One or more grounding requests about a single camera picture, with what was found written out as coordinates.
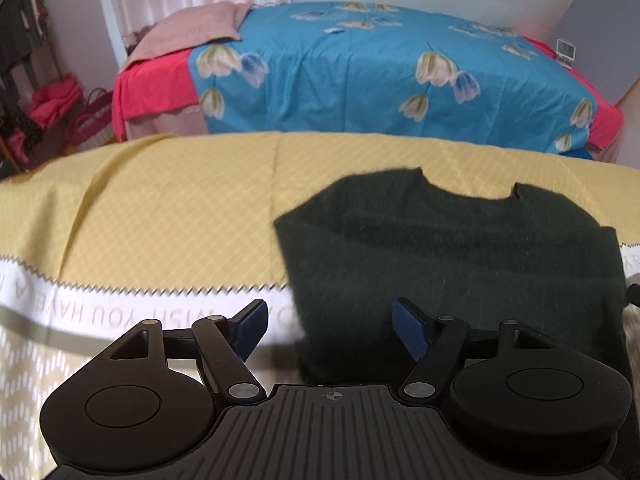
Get pink blanket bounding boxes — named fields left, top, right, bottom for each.
left=121, top=2, right=256, bottom=70

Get pink woven basket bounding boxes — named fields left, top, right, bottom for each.
left=65, top=87, right=115, bottom=151

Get hanging dark clothes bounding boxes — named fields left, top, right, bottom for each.
left=0, top=0, right=48, bottom=86

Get red bed cover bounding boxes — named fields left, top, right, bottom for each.
left=111, top=49, right=203, bottom=142

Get white digital clock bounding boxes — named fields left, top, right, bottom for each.
left=555, top=38, right=579, bottom=68

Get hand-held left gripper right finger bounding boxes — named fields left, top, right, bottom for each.
left=390, top=297, right=566, bottom=406

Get dark green knit sweater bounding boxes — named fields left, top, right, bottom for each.
left=274, top=166, right=629, bottom=387

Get red clothes pile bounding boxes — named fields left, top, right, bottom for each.
left=27, top=74, right=85, bottom=128

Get blue floral bedsheet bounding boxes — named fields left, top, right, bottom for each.
left=187, top=1, right=598, bottom=155

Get yellow patterned tablecloth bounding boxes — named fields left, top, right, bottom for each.
left=0, top=131, right=640, bottom=476

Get grey board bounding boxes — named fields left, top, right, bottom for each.
left=556, top=0, right=640, bottom=107

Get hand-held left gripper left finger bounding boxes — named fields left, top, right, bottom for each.
left=98, top=298, right=268, bottom=405

